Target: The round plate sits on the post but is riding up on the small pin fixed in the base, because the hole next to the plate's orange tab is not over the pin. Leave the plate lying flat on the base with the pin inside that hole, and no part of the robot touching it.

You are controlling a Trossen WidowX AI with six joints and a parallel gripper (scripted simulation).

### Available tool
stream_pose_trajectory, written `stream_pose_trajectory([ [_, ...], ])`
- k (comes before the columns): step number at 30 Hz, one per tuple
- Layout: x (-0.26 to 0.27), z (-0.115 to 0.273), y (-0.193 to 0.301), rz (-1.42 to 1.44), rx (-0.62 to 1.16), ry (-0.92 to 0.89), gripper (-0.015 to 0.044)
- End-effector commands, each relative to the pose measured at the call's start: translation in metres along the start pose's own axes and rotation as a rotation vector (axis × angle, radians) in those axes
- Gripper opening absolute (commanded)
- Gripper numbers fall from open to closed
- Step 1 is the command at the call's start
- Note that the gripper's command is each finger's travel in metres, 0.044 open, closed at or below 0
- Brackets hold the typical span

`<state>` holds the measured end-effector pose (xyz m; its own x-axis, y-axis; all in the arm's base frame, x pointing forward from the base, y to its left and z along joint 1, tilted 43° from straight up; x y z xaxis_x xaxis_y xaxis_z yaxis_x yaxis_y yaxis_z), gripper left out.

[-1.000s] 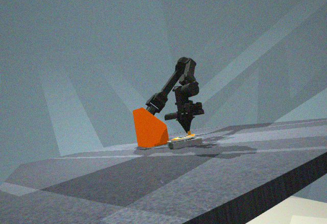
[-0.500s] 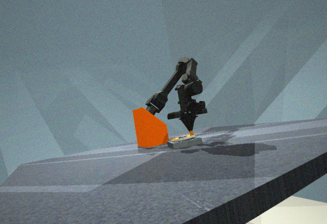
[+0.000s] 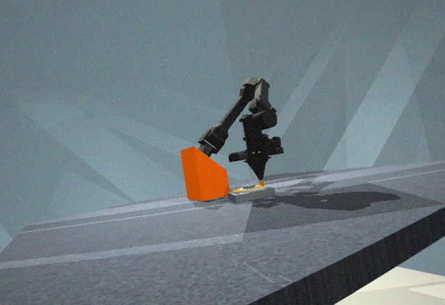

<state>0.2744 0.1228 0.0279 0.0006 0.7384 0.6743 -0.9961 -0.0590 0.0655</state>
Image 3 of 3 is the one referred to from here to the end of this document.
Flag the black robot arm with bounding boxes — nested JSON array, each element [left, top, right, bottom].
[[198, 76, 281, 157]]

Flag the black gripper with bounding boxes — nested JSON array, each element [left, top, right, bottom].
[[229, 131, 284, 180]]

